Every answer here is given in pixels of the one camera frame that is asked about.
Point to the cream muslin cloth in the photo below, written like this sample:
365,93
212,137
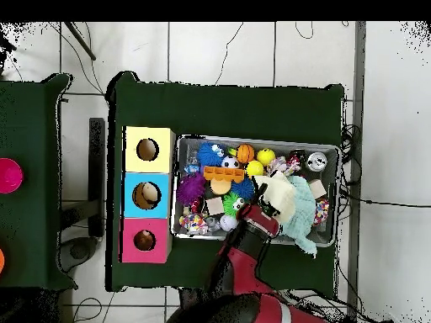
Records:
279,195

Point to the mint green muslin cloth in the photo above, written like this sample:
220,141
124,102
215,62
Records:
303,208

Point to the orange plastic toy block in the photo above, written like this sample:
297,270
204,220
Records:
224,174

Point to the multicoloured print packet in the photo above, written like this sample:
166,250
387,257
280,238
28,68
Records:
193,222

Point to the purple spiky ball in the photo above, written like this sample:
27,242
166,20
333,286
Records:
190,188

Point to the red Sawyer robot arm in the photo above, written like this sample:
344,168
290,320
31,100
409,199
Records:
242,265

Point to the clear mesh bin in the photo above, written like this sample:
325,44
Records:
331,188

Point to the wooden box with three holes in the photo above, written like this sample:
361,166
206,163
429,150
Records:
134,165

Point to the plain wooden cube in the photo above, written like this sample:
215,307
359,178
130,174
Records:
317,189
214,206

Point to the orange round sponge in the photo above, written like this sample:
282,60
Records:
220,187

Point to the yellow tennis ball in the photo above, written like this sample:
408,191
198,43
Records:
255,168

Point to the yellow smiley ball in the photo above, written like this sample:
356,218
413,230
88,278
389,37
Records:
266,156

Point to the black and white soccer ball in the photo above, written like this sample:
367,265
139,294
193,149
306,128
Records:
230,162

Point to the orange toy basketball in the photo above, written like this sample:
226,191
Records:
245,153

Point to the silver drink can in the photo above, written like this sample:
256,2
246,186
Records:
317,161

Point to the blue fuzzy ball with eyes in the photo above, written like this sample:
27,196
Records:
208,154

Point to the dark green tablecloth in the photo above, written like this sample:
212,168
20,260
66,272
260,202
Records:
235,107
30,117

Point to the black stand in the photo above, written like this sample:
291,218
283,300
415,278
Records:
97,168

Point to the black rod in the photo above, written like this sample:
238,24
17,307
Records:
80,42

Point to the pink ball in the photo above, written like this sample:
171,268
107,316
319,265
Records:
8,176

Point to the orange ball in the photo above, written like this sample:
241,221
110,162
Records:
1,260

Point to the grey metal rail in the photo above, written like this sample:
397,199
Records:
359,67

